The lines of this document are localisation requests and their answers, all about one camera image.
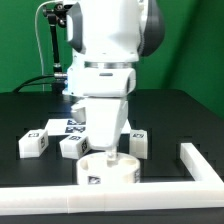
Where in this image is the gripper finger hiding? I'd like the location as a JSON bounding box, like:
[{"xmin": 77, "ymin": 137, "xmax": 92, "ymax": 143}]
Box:
[{"xmin": 106, "ymin": 147, "xmax": 117, "ymax": 164}]

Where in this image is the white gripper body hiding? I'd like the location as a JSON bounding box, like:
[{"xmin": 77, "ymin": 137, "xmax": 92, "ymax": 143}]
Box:
[{"xmin": 71, "ymin": 97, "xmax": 128, "ymax": 150}]

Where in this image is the white round stool seat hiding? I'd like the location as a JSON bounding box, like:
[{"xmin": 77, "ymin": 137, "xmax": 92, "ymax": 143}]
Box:
[{"xmin": 76, "ymin": 152, "xmax": 140, "ymax": 185}]

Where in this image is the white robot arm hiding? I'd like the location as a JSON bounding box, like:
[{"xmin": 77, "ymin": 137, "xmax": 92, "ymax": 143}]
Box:
[{"xmin": 63, "ymin": 0, "xmax": 165, "ymax": 161}]

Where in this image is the white marker sheet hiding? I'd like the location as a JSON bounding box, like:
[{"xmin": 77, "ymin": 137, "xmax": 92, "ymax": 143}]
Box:
[{"xmin": 44, "ymin": 118, "xmax": 133, "ymax": 137}]

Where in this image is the white L-shaped fence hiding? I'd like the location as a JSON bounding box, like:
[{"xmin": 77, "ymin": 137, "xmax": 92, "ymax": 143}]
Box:
[{"xmin": 0, "ymin": 143, "xmax": 224, "ymax": 216}]

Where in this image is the black cable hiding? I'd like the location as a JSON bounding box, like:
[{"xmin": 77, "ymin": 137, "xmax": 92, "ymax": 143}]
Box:
[{"xmin": 12, "ymin": 74, "xmax": 68, "ymax": 93}]

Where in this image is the white cable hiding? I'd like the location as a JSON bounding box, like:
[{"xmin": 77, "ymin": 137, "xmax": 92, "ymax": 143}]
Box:
[{"xmin": 34, "ymin": 0, "xmax": 64, "ymax": 92}]

